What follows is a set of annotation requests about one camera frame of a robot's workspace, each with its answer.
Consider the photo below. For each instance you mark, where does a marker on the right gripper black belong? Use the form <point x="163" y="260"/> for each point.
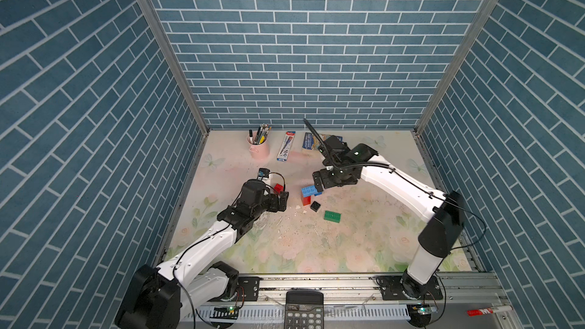
<point x="324" y="183"/>

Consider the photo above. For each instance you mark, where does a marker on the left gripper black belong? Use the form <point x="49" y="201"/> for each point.
<point x="282" y="200"/>

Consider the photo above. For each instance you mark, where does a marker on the blue long lego brick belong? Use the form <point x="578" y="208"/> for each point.
<point x="310" y="191"/>

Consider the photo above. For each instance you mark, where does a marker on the green long lego brick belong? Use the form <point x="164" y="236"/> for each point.
<point x="332" y="216"/>

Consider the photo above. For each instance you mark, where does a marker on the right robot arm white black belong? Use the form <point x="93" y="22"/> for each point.
<point x="443" y="213"/>

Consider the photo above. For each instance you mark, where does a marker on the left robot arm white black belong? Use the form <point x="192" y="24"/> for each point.
<point x="161" y="296"/>

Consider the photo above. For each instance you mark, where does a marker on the black lego brick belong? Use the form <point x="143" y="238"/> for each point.
<point x="315" y="206"/>

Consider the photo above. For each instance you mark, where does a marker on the pink pen holder cup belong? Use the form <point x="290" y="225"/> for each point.
<point x="259" y="152"/>

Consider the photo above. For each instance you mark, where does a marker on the white red pen box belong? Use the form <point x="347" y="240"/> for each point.
<point x="286" y="146"/>

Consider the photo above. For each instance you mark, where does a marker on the pens in cup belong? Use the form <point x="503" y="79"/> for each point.
<point x="258" y="137"/>

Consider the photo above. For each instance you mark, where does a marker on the black calculator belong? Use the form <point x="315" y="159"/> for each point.
<point x="304" y="309"/>

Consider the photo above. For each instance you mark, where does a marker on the red white marker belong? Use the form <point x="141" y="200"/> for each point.
<point x="489" y="311"/>

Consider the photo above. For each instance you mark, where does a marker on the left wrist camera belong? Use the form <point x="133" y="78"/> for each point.
<point x="263" y="173"/>

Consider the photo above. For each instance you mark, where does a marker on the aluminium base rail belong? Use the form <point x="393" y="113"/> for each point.
<point x="361" y="301"/>

